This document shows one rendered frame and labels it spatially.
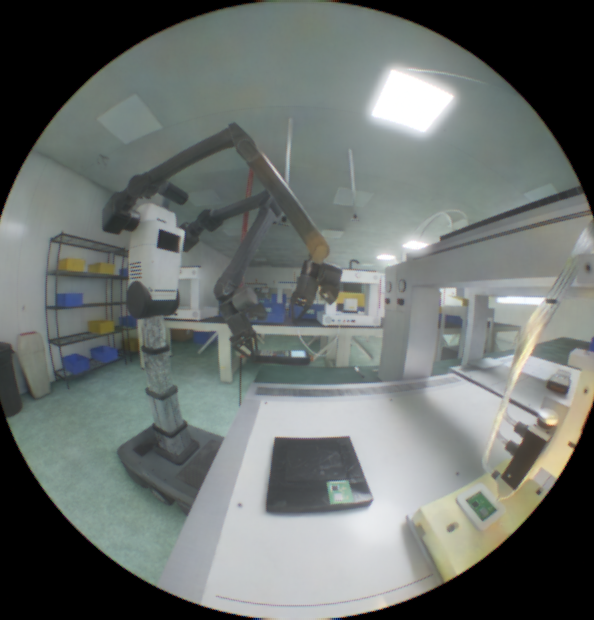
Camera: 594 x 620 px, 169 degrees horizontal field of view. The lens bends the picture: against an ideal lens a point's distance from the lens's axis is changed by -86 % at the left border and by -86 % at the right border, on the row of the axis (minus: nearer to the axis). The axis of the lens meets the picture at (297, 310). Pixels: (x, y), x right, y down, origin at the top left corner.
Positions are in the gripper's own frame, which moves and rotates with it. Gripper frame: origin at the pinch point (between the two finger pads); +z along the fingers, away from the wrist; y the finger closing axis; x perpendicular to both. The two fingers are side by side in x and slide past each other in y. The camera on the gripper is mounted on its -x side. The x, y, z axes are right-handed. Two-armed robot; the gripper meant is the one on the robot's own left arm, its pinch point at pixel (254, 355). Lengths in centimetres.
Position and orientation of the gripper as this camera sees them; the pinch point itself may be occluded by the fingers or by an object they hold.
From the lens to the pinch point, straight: 67.5
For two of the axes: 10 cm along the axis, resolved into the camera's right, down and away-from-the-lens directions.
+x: -8.8, 4.7, 0.0
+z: 4.7, 8.8, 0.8
